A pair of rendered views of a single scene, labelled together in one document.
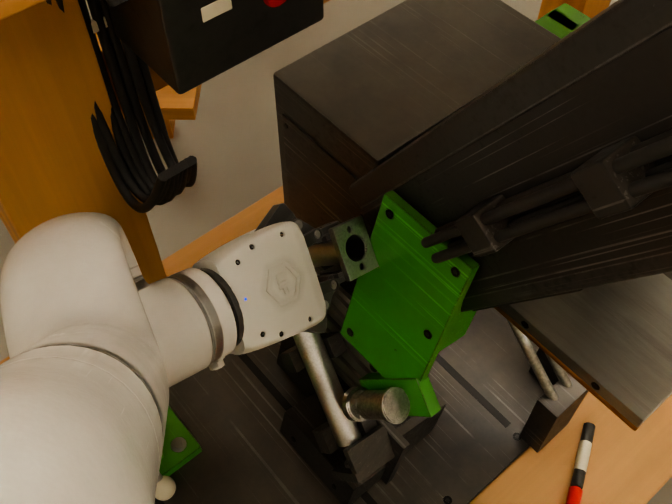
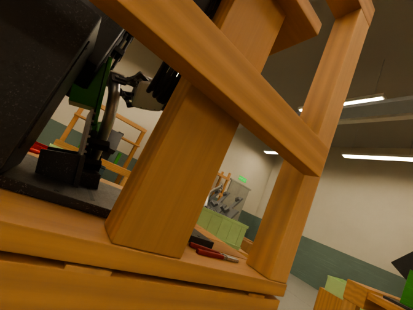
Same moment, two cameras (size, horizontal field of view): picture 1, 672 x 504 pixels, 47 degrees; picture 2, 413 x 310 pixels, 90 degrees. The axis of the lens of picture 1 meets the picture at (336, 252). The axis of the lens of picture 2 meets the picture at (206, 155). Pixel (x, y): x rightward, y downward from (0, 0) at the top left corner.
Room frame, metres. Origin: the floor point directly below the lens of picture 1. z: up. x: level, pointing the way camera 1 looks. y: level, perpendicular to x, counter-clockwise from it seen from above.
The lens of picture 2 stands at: (0.99, 0.42, 1.00)
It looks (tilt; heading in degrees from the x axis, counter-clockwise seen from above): 11 degrees up; 189
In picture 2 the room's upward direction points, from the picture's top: 24 degrees clockwise
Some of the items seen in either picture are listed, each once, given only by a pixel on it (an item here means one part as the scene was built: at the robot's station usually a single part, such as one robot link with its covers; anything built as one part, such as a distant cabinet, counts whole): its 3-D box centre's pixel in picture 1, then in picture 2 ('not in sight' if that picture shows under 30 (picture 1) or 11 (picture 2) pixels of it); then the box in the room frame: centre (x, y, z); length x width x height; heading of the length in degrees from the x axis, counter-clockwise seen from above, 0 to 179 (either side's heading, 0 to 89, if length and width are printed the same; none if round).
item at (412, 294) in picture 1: (423, 286); (90, 88); (0.43, -0.09, 1.17); 0.13 x 0.12 x 0.20; 130
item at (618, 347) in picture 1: (539, 260); not in sight; (0.50, -0.23, 1.11); 0.39 x 0.16 x 0.03; 40
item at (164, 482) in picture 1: (154, 474); not in sight; (0.31, 0.21, 0.96); 0.06 x 0.03 x 0.06; 40
